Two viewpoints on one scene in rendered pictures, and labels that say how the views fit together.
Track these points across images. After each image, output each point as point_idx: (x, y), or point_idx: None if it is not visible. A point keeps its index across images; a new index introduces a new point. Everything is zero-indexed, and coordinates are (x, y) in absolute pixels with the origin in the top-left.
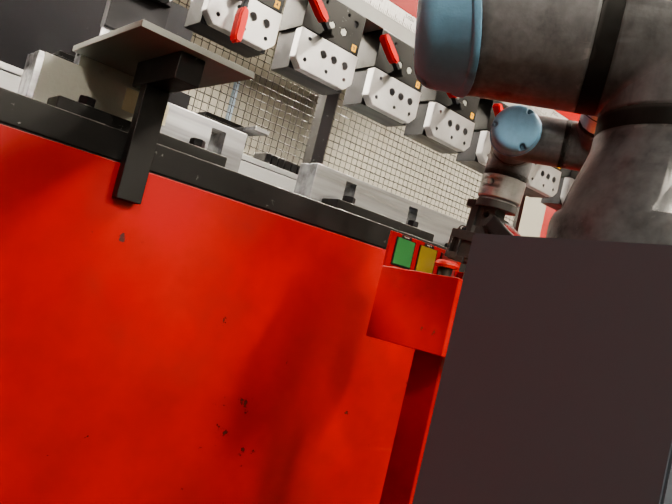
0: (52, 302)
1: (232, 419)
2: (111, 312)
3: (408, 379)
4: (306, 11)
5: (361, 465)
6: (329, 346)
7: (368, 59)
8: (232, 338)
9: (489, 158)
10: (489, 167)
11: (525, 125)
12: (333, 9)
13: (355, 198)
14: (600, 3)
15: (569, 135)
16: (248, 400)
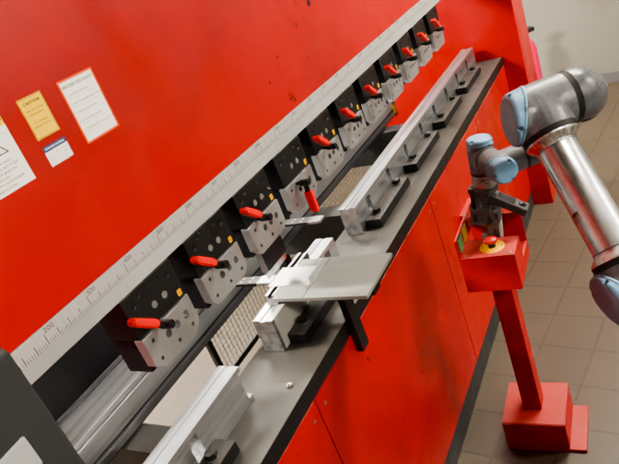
0: (370, 411)
1: (422, 363)
2: (381, 387)
3: (493, 292)
4: (312, 145)
5: (453, 315)
6: (425, 290)
7: (333, 122)
8: (406, 337)
9: (473, 169)
10: (477, 175)
11: (510, 168)
12: (318, 125)
13: (371, 201)
14: None
15: (530, 157)
16: (421, 350)
